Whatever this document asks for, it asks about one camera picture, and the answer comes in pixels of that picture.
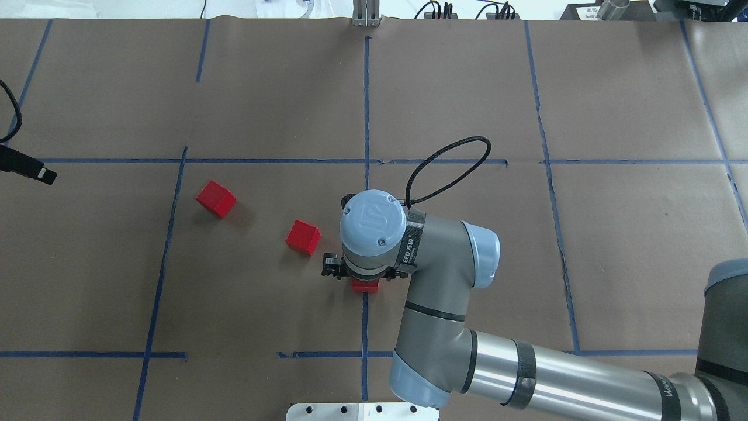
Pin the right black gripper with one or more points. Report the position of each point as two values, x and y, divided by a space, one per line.
332 266

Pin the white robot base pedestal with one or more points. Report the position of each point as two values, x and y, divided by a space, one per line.
361 411

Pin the red wooden cube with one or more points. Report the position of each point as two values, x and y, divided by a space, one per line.
361 287
216 198
303 237

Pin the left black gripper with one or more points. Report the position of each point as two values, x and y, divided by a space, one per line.
21 163

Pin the aluminium frame post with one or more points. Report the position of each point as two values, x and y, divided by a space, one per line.
366 13

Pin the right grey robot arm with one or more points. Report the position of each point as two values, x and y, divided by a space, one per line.
436 354

